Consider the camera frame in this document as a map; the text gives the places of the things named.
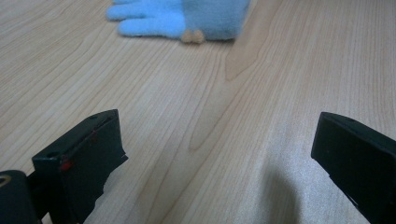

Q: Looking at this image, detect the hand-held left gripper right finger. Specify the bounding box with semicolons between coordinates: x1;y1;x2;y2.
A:
310;111;396;224

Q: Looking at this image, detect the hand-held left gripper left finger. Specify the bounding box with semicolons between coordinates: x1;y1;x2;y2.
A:
31;108;129;224

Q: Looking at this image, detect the blue knit glove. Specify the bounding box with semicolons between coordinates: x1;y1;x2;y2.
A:
106;0;252;45

